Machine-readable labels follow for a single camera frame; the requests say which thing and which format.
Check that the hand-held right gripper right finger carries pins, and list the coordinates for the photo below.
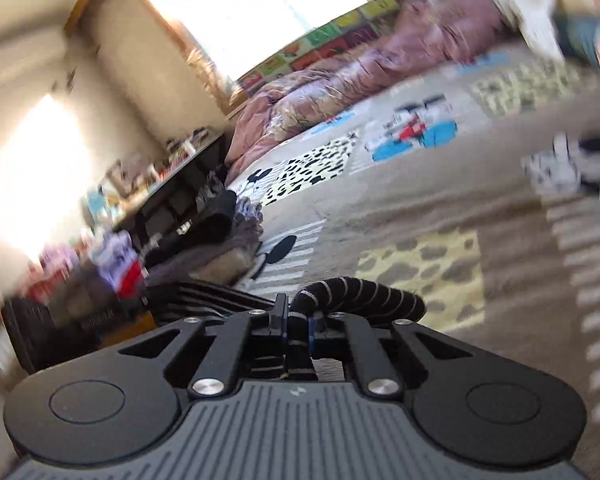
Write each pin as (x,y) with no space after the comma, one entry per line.
(311,337)

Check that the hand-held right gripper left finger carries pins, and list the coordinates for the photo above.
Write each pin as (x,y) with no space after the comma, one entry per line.
(282,327)

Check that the black white-striped shirt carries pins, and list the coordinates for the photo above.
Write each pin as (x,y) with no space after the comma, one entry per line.
(365,297)

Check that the black fuzzy garment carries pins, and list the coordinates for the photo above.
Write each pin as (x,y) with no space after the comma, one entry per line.
(217,220)

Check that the red folded cloth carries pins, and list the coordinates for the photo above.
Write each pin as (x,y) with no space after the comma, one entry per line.
(130,282)

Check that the cartoon printed blanket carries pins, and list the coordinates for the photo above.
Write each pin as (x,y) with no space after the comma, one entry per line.
(430,220)

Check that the dark desk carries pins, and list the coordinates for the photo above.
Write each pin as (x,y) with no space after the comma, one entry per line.
(180,185)

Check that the lavender folded cloth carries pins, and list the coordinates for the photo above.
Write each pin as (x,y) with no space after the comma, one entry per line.
(115,255)

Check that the cluttered small desk items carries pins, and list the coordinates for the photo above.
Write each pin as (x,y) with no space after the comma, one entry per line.
(130,175)

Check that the pink quilt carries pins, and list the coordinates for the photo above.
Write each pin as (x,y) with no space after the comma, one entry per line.
(330,95)

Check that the dark cloth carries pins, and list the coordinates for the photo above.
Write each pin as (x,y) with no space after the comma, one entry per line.
(35,330)

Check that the colourful alphabet foam mat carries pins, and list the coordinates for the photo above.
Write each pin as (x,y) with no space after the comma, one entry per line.
(320,40)

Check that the wooden-framed window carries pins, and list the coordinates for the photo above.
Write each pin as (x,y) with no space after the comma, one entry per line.
(280,5)

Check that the cream quilt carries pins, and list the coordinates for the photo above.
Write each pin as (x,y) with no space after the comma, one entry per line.
(530,0)

